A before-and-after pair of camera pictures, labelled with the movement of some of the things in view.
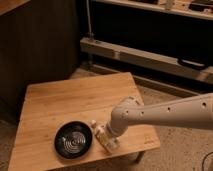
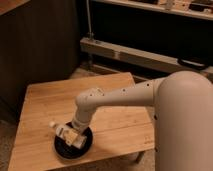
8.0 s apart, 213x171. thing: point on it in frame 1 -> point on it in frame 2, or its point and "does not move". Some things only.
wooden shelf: [200, 9] does not move
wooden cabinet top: [8, 5] does not move
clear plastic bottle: [105, 138] -> [71, 136]
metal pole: [90, 33] does not move
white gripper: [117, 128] -> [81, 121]
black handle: [193, 63] does not move
